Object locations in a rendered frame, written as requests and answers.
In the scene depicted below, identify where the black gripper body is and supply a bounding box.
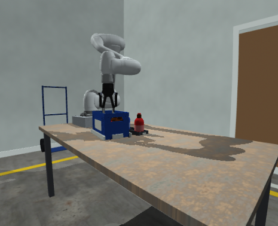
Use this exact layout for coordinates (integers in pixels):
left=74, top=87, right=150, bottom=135
left=102, top=83, right=114, bottom=97

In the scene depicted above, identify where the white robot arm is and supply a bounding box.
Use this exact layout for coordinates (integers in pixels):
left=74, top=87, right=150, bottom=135
left=80, top=33, right=141, bottom=117

